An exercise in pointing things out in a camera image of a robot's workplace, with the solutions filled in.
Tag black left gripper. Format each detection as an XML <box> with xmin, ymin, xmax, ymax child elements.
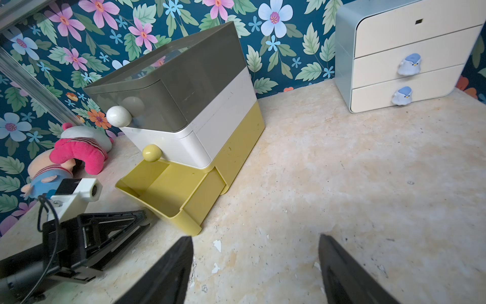
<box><xmin>42</xmin><ymin>210</ymin><xmax>151</xmax><ymax>283</ymax></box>

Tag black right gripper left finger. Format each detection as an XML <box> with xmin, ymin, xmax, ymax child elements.
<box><xmin>116</xmin><ymin>236</ymin><xmax>194</xmax><ymax>304</ymax></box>

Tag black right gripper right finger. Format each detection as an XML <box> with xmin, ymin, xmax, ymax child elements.
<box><xmin>318</xmin><ymin>234</ymin><xmax>399</xmax><ymax>304</ymax></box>

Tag yellow bottom drawer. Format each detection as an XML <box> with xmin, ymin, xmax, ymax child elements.
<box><xmin>115</xmin><ymin>160</ymin><xmax>227</xmax><ymax>236</ymax></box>

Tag white drawer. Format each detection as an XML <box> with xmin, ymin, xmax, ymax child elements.
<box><xmin>121</xmin><ymin>125</ymin><xmax>219</xmax><ymax>168</ymax></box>

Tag grey top drawer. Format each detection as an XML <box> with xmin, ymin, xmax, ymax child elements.
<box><xmin>84</xmin><ymin>81</ymin><xmax>188</xmax><ymax>132</ymax></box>

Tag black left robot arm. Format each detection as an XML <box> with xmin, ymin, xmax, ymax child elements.
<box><xmin>1</xmin><ymin>210</ymin><xmax>151</xmax><ymax>303</ymax></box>

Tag three-drawer mini cabinet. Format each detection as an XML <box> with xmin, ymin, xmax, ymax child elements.
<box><xmin>82</xmin><ymin>21</ymin><xmax>266</xmax><ymax>195</ymax></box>

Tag blue pig plush toy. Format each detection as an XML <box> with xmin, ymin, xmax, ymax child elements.
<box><xmin>21</xmin><ymin>149</ymin><xmax>76</xmax><ymax>200</ymax></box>

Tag pink white plush toy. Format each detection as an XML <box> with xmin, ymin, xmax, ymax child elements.
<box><xmin>49</xmin><ymin>123</ymin><xmax>113</xmax><ymax>176</ymax></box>

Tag light blue small cabinet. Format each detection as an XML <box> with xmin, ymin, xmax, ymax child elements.
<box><xmin>335</xmin><ymin>1</ymin><xmax>485</xmax><ymax>113</ymax></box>

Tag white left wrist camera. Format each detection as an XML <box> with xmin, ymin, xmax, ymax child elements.
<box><xmin>49</xmin><ymin>178</ymin><xmax>103</xmax><ymax>222</ymax></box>

